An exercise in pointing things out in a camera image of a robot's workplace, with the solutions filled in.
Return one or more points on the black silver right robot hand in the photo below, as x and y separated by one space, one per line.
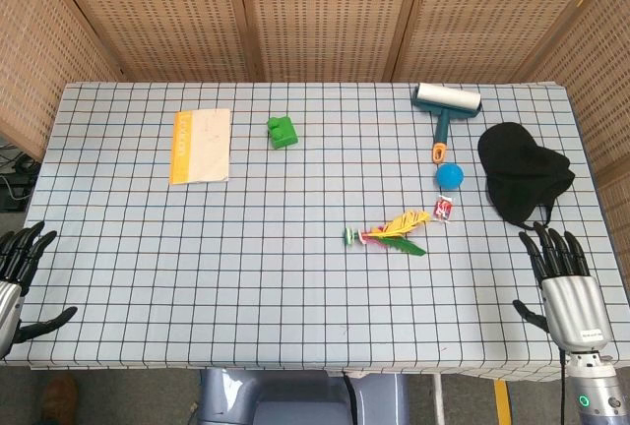
576 307

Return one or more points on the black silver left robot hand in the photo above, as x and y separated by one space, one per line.
15 253

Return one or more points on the colourful feather shuttlecock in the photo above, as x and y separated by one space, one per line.
396 227

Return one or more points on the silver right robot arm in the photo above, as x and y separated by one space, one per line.
595 390

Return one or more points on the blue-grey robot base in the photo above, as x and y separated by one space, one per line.
275 400

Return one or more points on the yellow floor tape strip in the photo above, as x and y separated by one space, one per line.
501 403

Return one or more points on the black cap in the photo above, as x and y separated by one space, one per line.
517 164

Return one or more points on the red candy packet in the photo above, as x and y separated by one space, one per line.
443 208

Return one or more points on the white table leg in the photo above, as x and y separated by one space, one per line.
437 400

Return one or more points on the blue ball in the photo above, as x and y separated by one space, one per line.
449 177

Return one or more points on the blue checkered tablecloth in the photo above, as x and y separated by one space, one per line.
197 258

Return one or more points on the wooden rattan screen panel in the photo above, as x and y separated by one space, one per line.
492 17
162 17
603 100
49 51
330 17

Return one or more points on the yellow and white notebook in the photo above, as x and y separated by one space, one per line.
204 147

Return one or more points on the teal lint roller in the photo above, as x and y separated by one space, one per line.
440 122

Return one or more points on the green toy building block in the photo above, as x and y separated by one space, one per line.
283 134

